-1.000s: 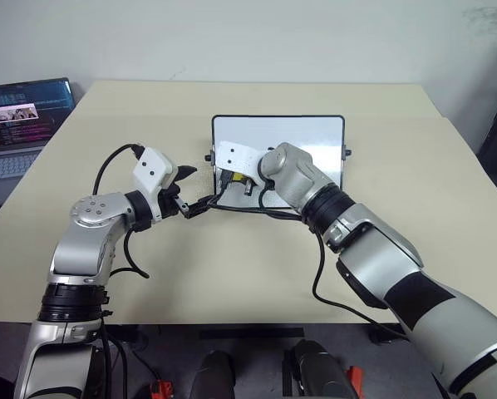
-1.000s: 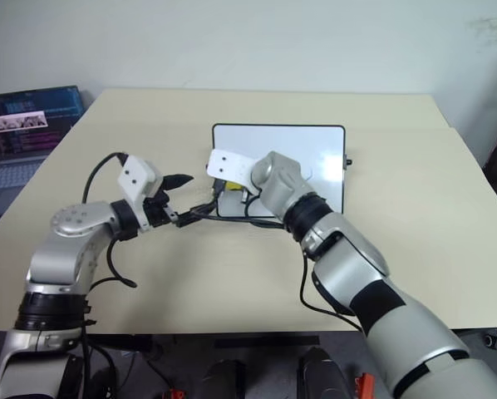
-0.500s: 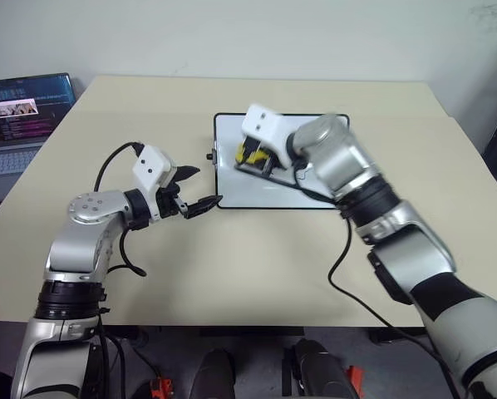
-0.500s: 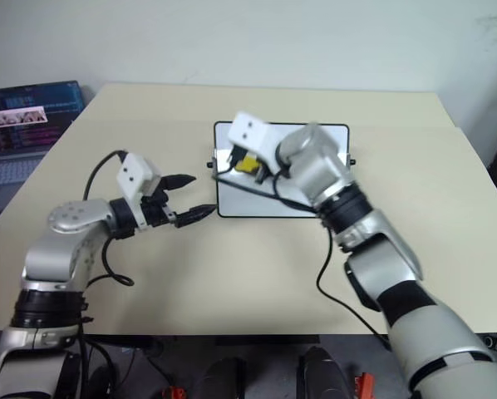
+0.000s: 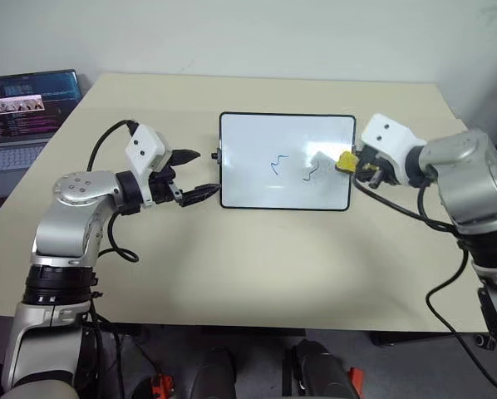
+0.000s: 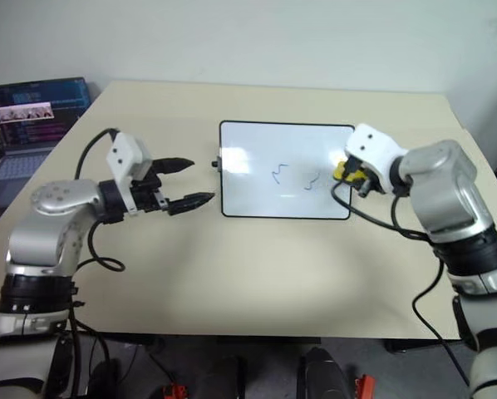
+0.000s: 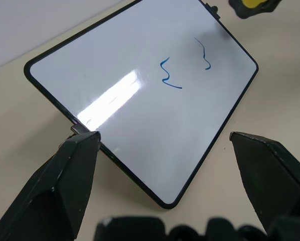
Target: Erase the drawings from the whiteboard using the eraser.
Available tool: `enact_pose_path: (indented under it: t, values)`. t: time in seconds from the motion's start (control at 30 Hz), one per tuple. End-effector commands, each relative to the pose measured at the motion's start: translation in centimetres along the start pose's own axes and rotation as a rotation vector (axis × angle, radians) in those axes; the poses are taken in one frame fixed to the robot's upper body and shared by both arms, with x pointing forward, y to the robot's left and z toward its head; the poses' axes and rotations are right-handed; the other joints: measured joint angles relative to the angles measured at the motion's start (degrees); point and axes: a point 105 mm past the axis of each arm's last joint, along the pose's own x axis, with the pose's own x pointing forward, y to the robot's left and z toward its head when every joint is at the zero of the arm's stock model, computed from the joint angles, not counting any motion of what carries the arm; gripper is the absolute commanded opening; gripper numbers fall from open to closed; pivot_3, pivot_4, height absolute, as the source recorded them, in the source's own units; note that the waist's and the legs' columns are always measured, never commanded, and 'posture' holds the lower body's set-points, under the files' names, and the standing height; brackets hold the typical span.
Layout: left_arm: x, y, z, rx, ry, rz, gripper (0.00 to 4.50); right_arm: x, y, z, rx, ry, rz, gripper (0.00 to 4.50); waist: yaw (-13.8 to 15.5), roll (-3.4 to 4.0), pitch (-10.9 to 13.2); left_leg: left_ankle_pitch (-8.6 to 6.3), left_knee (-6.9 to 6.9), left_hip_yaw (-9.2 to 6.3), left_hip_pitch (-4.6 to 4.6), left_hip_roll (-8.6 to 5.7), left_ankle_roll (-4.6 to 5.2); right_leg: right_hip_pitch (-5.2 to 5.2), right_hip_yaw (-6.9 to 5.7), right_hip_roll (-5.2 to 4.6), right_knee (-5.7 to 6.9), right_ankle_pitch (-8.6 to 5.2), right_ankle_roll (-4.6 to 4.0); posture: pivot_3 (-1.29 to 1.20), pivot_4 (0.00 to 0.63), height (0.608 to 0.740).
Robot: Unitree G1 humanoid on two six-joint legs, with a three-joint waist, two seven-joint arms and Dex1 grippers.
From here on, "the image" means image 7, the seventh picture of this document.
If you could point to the yellow and black eraser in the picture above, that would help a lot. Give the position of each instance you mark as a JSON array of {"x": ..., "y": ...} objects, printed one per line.
[{"x": 252, "y": 6}]

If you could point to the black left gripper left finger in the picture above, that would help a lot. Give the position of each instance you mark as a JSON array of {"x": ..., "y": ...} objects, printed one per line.
[{"x": 57, "y": 185}]

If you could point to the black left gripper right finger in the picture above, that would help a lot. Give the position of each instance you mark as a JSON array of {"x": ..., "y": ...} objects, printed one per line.
[{"x": 268, "y": 175}]

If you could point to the black-framed whiteboard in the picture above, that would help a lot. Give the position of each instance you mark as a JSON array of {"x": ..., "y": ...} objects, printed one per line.
[{"x": 145, "y": 100}]

